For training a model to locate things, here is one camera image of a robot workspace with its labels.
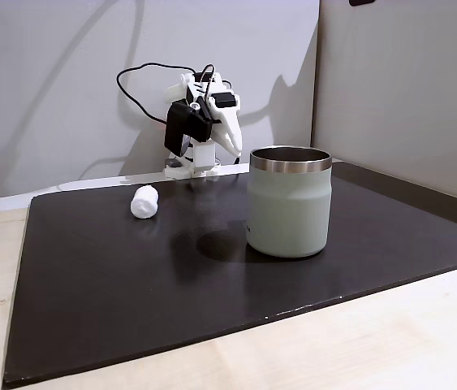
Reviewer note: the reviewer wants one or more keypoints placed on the white gauze roll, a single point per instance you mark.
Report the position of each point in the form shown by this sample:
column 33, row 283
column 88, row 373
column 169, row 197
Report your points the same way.
column 145, row 202

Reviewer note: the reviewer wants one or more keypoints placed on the pale green steel cup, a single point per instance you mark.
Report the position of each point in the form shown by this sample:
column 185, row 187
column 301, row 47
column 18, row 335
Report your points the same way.
column 289, row 207

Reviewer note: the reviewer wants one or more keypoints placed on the white board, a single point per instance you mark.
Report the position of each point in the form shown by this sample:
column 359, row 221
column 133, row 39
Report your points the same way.
column 90, row 187

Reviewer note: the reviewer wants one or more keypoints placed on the black mat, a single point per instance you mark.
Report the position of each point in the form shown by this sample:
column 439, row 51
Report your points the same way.
column 130, row 276

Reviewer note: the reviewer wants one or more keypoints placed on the black camera box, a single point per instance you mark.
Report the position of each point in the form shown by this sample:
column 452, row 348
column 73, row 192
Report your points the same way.
column 181, row 126

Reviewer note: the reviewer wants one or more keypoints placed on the black wall fixture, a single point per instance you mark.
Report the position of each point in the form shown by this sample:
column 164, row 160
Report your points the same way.
column 361, row 2

